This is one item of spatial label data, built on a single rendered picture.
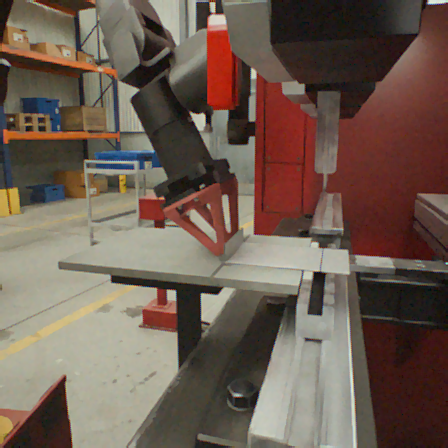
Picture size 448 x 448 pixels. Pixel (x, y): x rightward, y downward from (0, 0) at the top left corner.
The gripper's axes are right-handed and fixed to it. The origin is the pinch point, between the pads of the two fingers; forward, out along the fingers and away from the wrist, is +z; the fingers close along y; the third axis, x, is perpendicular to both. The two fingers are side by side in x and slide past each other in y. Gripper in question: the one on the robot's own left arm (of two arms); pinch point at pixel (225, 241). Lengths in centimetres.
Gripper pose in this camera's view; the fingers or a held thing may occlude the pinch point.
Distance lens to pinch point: 46.6
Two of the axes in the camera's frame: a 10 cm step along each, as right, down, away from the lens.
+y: 2.9, -1.9, 9.4
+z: 4.4, 9.0, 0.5
